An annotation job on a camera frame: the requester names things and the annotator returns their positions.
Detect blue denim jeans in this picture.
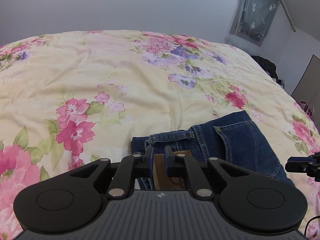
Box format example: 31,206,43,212
131,111,294,186

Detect yellow floral bed quilt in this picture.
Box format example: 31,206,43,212
1,30,319,239

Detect black clothes pile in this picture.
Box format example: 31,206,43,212
251,55,285,88

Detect green patterned window curtain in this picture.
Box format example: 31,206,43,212
225,0,280,46

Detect black cable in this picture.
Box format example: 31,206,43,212
303,214,320,237

